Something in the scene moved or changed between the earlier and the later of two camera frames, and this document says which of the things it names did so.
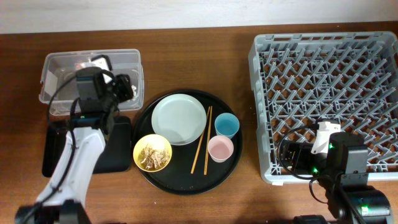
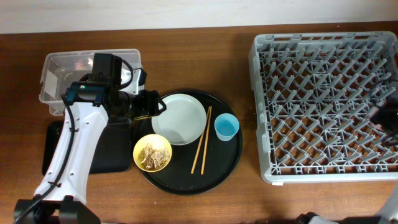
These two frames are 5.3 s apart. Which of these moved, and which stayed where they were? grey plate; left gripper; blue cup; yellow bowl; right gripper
Moved: left gripper; right gripper
Stayed: blue cup; yellow bowl; grey plate
